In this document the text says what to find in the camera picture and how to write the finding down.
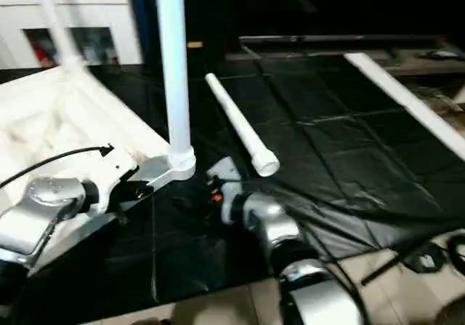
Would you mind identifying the white plastic table top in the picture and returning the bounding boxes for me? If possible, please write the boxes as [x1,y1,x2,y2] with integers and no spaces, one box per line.
[0,62,197,269]

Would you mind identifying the white plastic table leg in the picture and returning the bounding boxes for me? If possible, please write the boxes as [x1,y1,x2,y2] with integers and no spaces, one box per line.
[204,72,281,179]
[153,0,198,180]
[29,0,85,73]

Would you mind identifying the black work mat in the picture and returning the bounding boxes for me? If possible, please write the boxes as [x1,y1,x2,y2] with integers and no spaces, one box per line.
[0,49,465,320]

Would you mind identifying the red bottle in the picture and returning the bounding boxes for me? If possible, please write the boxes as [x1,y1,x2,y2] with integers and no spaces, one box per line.
[35,34,53,64]

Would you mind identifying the white glass-door cabinet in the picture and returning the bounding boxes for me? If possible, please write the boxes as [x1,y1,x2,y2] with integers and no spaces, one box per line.
[0,0,143,70]

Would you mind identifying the black metal stand tube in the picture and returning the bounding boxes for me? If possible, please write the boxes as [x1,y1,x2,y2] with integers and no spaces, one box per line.
[360,236,438,286]

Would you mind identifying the white edge strip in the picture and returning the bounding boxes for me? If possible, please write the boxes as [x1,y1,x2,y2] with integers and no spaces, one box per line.
[342,52,465,160]

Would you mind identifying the black box white label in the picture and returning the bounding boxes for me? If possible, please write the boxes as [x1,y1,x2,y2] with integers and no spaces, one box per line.
[405,244,448,273]

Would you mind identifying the black metal rail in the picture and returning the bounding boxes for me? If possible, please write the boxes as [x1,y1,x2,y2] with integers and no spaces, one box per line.
[238,34,445,51]

